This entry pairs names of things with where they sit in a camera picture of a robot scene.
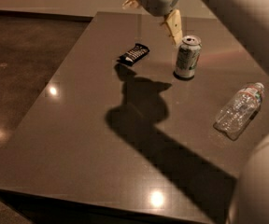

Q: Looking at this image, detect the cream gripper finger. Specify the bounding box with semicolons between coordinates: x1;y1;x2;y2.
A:
162;9;183;46
122;0;140;9

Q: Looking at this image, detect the black rxbar chocolate bar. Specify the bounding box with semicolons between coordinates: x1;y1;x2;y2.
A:
119;43;149;66

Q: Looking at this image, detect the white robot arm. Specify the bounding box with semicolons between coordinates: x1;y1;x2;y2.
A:
122;0;269;224

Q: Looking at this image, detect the clear plastic water bottle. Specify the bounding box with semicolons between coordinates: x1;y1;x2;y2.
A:
214;82;264;140

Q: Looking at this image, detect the green white soda can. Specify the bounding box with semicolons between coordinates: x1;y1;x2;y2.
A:
174;35;202;79

